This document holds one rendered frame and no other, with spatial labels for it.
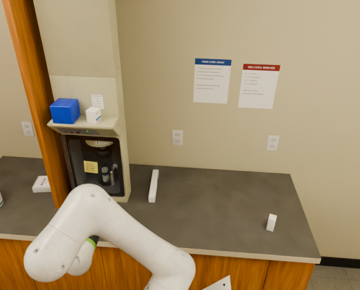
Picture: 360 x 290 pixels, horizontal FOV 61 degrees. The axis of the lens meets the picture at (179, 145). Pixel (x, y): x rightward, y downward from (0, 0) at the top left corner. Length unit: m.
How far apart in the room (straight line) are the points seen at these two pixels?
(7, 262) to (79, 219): 1.31
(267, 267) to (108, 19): 1.45
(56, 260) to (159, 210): 1.03
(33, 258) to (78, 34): 0.96
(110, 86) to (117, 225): 0.78
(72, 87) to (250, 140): 1.15
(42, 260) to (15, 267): 1.29
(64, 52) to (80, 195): 0.82
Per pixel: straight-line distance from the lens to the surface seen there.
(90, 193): 0.89
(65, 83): 1.59
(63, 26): 1.51
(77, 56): 1.52
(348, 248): 2.94
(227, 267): 1.79
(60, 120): 1.56
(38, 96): 1.63
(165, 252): 1.04
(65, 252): 0.89
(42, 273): 0.89
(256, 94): 1.94
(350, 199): 2.57
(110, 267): 1.91
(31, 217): 1.95
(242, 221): 1.80
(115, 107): 1.55
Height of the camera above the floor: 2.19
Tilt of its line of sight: 31 degrees down
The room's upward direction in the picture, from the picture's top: 1 degrees clockwise
